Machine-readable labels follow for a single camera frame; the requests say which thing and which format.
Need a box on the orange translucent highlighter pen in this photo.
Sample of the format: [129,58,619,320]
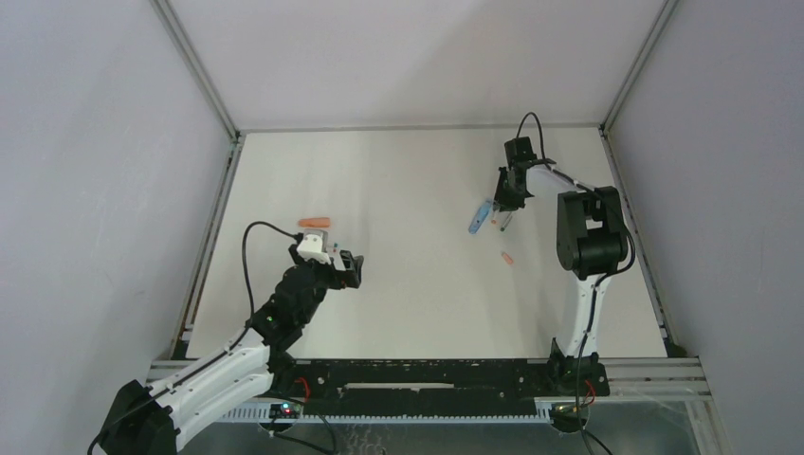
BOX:
[298,217,332,228]

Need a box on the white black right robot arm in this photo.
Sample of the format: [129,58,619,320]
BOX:
[493,136,634,399]

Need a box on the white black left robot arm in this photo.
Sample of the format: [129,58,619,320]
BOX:
[87,246,364,454]

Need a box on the white pen green tip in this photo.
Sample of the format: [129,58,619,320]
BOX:
[499,212,513,232]

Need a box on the blue translucent highlighter pen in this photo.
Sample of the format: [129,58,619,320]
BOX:
[467,199,494,235]

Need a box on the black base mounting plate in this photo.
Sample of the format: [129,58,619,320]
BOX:
[267,358,611,417]

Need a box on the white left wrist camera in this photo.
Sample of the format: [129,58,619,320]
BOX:
[296,229,331,264]

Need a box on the black cable on base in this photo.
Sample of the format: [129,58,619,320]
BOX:
[257,401,391,455]

